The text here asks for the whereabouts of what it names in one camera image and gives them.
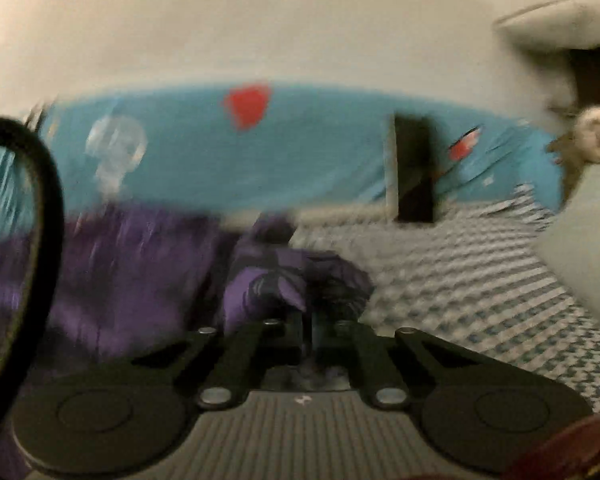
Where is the purple patterned garment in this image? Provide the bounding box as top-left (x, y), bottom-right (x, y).
top-left (0, 199), bottom-right (376, 478)

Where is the blue white houndstooth mat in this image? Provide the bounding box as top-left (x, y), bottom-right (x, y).
top-left (291, 184), bottom-right (600, 412)

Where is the blue cartoon print bedsheet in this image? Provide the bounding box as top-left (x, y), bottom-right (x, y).
top-left (18, 84), bottom-right (562, 217)

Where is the black smartphone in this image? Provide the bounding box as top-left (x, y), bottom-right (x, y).
top-left (387, 113), bottom-right (438, 224)

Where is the grey pillow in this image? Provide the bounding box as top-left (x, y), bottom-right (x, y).
top-left (535, 165), bottom-right (600, 324)

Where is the cream fluffy plush item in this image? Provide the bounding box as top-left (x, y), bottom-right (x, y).
top-left (573, 106), bottom-right (600, 164)

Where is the black braided cable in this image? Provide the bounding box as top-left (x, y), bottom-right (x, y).
top-left (0, 116), bottom-right (66, 441)

